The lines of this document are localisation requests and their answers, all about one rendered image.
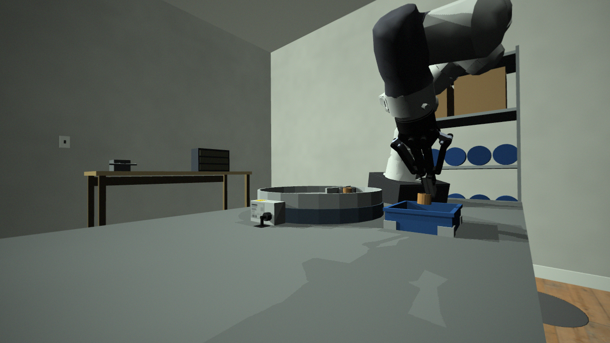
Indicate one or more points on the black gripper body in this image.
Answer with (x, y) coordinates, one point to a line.
(424, 125)

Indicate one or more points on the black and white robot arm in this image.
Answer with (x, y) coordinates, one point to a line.
(420, 54)

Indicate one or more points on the blue crate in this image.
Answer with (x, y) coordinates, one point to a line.
(441, 219)

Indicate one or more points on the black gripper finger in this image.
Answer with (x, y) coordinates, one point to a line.
(416, 165)
(445, 140)

